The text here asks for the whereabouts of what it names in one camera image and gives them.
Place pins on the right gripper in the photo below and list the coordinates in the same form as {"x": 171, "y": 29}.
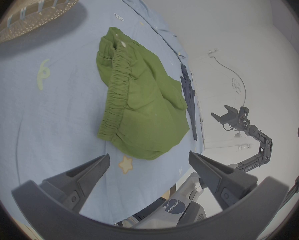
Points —
{"x": 231, "y": 117}

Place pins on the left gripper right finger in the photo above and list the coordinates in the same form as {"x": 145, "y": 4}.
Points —
{"x": 224, "y": 184}

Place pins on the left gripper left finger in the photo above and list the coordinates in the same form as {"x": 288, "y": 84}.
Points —
{"x": 74, "y": 184}

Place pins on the green shorts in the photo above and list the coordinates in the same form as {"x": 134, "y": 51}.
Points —
{"x": 144, "y": 114}

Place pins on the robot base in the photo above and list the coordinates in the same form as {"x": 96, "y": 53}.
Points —
{"x": 175, "y": 206}

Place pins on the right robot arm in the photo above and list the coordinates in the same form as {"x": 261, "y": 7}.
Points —
{"x": 265, "y": 146}

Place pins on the dark blue garment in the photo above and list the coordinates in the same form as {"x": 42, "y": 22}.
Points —
{"x": 189, "y": 101}

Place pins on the bed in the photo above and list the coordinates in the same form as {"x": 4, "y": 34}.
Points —
{"x": 51, "y": 109}

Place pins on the round woven basket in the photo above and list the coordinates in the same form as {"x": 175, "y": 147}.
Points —
{"x": 39, "y": 9}

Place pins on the pale blue quilt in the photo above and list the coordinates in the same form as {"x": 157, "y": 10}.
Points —
{"x": 149, "y": 19}

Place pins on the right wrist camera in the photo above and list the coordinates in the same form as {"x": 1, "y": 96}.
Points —
{"x": 244, "y": 112}

